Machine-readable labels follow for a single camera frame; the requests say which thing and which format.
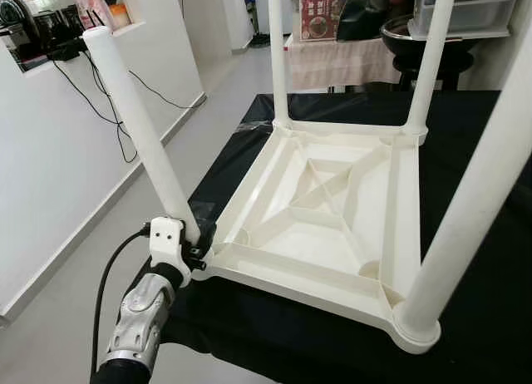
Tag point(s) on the beige fringed table cloth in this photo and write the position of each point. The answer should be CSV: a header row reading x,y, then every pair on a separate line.
x,y
341,64

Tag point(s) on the white plastic table top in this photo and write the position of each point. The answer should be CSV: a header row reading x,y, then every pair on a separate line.
x,y
332,226

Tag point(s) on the red printed box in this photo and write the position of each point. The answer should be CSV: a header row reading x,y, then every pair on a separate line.
x,y
322,17

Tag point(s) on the clear tape strip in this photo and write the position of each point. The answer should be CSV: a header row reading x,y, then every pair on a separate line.
x,y
253,126

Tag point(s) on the black electronic device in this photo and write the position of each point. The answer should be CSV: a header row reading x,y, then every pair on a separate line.
x,y
62,47

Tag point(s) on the clear plastic container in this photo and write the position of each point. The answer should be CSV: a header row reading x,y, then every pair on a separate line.
x,y
474,10

